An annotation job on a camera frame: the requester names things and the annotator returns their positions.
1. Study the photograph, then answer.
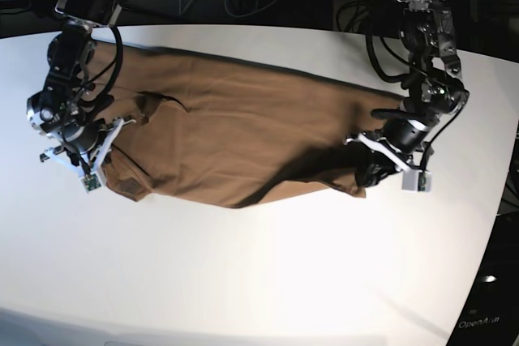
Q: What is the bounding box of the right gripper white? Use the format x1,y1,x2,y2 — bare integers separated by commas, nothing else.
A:
40,117,132,182

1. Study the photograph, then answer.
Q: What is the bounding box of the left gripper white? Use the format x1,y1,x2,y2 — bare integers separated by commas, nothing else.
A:
344,131,418,188

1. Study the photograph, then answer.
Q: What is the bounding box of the brown T-shirt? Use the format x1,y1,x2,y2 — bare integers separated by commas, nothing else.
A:
101,46,401,208

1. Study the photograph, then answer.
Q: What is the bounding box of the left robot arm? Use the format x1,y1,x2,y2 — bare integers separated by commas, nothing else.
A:
345,0,470,192

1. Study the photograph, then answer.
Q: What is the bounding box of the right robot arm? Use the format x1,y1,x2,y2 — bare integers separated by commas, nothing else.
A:
27,0,131,192

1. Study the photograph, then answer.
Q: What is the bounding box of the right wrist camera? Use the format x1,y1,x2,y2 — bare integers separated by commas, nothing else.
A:
80,174,102,193

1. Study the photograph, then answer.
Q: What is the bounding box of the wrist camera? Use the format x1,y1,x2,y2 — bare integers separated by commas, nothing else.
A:
80,174,102,193
401,170,432,193

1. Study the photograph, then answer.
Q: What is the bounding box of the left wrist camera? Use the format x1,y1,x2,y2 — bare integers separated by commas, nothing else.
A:
401,170,432,193

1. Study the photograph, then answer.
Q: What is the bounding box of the black OpenArm base plate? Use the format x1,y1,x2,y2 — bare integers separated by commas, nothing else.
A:
448,212,518,345

